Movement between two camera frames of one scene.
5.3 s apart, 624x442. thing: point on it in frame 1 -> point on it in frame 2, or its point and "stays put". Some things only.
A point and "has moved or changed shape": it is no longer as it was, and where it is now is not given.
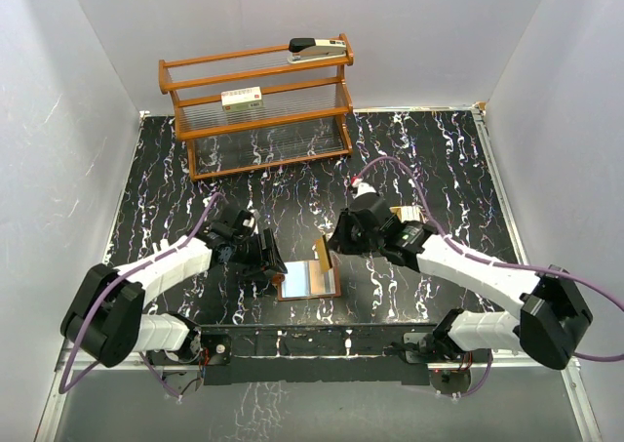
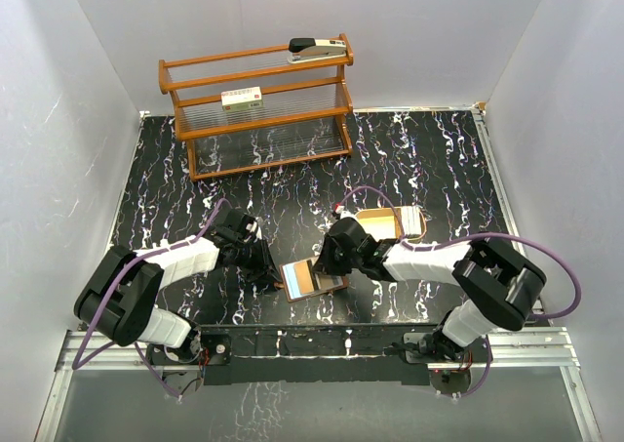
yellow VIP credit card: [324, 261] has moved or changed shape
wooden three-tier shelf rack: [255, 111] stays put
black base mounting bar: [315, 354] stays put
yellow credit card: [323, 254] has moved or changed shape
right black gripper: [339, 241] -> [326, 264]
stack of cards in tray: [409, 213] stays put
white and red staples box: [242, 99] stays put
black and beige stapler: [305, 50] stays put
